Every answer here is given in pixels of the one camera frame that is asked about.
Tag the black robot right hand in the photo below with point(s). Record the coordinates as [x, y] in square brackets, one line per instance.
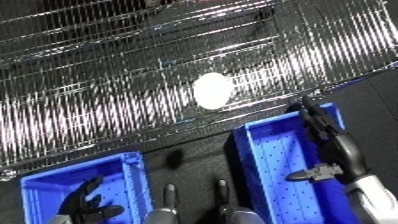
[340, 150]

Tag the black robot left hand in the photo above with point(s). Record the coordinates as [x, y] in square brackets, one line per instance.
[80, 203]

